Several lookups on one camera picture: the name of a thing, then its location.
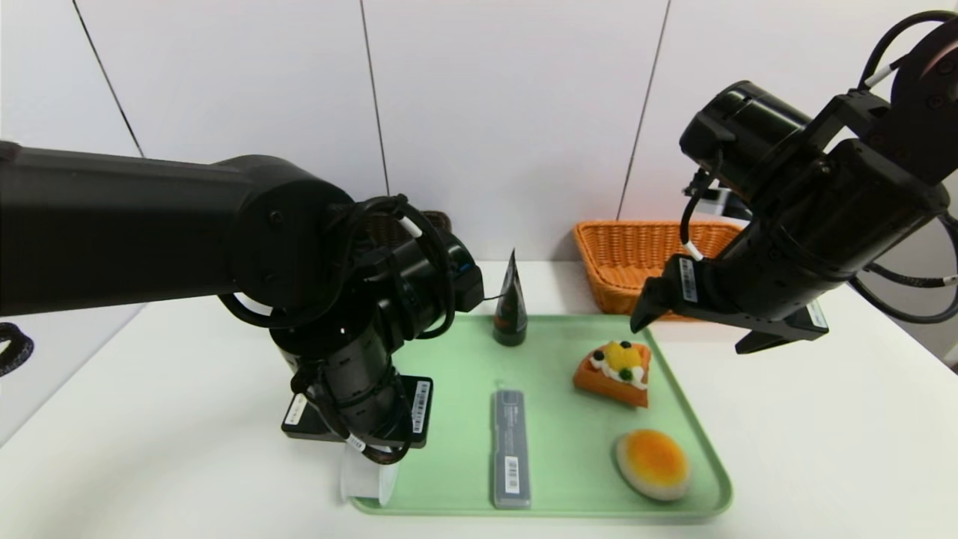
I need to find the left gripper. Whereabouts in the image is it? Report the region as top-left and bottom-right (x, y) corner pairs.
(280, 323), (434, 450)

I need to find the green plastic tray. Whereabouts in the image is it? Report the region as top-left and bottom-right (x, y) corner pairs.
(350, 314), (733, 519)

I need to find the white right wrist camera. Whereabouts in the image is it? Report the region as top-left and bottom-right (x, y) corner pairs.
(683, 186), (753, 223)

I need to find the clear grey compass case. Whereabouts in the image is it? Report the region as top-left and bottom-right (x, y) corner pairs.
(492, 388), (532, 510)

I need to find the black cosmetic tube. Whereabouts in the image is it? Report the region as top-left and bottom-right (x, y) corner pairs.
(492, 250), (528, 347)

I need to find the white orange round bun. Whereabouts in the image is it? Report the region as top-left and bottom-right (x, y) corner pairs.
(614, 428), (691, 502)

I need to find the thick black left arm hose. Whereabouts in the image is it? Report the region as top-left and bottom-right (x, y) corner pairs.
(0, 323), (35, 378)

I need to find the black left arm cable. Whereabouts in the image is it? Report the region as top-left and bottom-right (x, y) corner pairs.
(290, 365), (414, 466)
(329, 193), (459, 341)

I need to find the orange wicker basket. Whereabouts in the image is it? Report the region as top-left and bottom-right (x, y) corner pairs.
(573, 220), (743, 317)

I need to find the white tape roll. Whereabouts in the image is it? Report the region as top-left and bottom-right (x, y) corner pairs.
(341, 442), (402, 507)

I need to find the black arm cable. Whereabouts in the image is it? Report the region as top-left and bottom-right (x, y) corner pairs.
(852, 213), (958, 324)
(859, 10), (958, 91)
(290, 365), (414, 466)
(329, 193), (459, 341)
(680, 168), (721, 263)

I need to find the waffle slice with fruit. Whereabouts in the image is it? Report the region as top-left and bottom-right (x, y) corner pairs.
(573, 341), (652, 409)

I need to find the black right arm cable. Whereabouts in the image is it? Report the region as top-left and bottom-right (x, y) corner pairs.
(859, 10), (958, 91)
(852, 213), (958, 324)
(680, 168), (721, 263)

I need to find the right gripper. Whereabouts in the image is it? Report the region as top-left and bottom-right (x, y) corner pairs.
(629, 194), (863, 355)

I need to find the dark brown wicker basket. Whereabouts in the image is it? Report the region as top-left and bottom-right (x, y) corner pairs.
(364, 211), (453, 249)

